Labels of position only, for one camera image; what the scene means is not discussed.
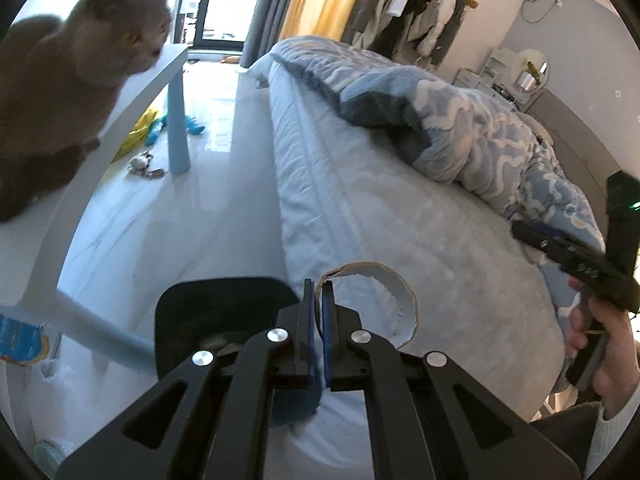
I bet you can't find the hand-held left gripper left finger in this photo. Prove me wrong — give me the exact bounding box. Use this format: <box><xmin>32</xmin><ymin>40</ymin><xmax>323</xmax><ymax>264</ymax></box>
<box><xmin>55</xmin><ymin>279</ymin><xmax>322</xmax><ymax>480</ymax></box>

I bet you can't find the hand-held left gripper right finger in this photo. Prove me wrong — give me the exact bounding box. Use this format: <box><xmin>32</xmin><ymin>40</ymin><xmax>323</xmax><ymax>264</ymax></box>
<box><xmin>322</xmin><ymin>280</ymin><xmax>582</xmax><ymax>480</ymax></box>

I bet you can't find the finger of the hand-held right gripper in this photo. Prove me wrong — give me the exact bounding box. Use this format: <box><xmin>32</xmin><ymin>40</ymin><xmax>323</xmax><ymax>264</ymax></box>
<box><xmin>511</xmin><ymin>219</ymin><xmax>608</xmax><ymax>275</ymax></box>

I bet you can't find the cardboard tape ring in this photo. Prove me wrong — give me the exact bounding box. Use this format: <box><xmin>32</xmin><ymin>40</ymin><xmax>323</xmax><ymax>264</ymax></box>
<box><xmin>320</xmin><ymin>261</ymin><xmax>420</xmax><ymax>350</ymax></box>

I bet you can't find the black trash bin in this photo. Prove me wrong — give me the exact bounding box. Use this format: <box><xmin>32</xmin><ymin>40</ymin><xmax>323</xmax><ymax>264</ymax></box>
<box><xmin>155</xmin><ymin>276</ymin><xmax>323</xmax><ymax>428</ymax></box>

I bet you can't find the person's right forearm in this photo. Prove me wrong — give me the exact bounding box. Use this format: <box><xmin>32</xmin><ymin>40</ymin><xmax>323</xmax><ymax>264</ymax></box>
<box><xmin>585</xmin><ymin>385</ymin><xmax>640</xmax><ymax>476</ymax></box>

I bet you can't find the person's right hand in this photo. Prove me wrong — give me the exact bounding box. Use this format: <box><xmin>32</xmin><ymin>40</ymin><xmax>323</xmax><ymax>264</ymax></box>
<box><xmin>567</xmin><ymin>279</ymin><xmax>640</xmax><ymax>406</ymax></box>

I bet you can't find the grey padded headboard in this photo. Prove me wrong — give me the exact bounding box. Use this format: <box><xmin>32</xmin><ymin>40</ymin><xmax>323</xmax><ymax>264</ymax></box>
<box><xmin>522</xmin><ymin>89</ymin><xmax>640</xmax><ymax>221</ymax></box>

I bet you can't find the grey bed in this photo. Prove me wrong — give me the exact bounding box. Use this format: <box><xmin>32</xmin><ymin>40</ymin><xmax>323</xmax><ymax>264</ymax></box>
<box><xmin>250</xmin><ymin>35</ymin><xmax>576</xmax><ymax>480</ymax></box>

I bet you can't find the blue wavy pattern blanket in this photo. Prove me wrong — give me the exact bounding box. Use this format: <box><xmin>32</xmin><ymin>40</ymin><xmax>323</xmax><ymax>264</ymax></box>
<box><xmin>270</xmin><ymin>35</ymin><xmax>608</xmax><ymax>271</ymax></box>

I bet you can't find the round vanity mirror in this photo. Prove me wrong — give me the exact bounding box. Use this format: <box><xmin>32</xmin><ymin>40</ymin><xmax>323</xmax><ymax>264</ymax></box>
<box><xmin>512</xmin><ymin>49</ymin><xmax>549</xmax><ymax>92</ymax></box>

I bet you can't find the white vanity table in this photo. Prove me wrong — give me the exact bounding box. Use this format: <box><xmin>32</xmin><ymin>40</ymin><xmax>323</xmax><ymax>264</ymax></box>
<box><xmin>452</xmin><ymin>47</ymin><xmax>523</xmax><ymax>111</ymax></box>

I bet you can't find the person's dark clothing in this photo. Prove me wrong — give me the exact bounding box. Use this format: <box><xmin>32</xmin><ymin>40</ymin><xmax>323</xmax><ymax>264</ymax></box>
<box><xmin>530</xmin><ymin>402</ymin><xmax>603</xmax><ymax>480</ymax></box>

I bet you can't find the grey cat toy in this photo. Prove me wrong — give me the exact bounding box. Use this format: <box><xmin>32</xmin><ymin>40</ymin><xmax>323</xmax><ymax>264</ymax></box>
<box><xmin>127</xmin><ymin>151</ymin><xmax>166</xmax><ymax>179</ymax></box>

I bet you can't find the blue plush toy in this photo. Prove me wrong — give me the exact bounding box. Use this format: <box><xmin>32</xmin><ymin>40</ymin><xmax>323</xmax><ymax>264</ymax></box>
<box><xmin>146</xmin><ymin>112</ymin><xmax>206</xmax><ymax>143</ymax></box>

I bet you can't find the light blue low table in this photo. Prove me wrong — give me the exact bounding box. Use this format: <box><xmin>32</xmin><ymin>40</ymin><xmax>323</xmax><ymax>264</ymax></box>
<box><xmin>0</xmin><ymin>44</ymin><xmax>191</xmax><ymax>376</ymax></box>

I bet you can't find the row of hanging clothes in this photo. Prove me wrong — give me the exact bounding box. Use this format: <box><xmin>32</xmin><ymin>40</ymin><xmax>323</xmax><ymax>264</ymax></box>
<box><xmin>340</xmin><ymin>0</ymin><xmax>476</xmax><ymax>66</ymax></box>

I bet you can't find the blue printed packet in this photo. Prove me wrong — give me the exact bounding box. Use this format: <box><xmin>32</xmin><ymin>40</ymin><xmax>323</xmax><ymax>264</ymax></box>
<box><xmin>0</xmin><ymin>312</ymin><xmax>51</xmax><ymax>365</ymax></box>

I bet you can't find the grey curtain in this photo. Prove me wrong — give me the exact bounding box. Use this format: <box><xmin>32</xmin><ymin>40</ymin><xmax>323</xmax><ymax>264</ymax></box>
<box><xmin>240</xmin><ymin>0</ymin><xmax>313</xmax><ymax>68</ymax></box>

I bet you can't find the yellow curtain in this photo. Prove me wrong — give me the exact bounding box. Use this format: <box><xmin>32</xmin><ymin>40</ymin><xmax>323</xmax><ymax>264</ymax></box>
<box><xmin>280</xmin><ymin>0</ymin><xmax>373</xmax><ymax>48</ymax></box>

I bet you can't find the glass balcony door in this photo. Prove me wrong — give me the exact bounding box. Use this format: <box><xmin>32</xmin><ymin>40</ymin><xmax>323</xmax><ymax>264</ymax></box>
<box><xmin>170</xmin><ymin>0</ymin><xmax>273</xmax><ymax>53</ymax></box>

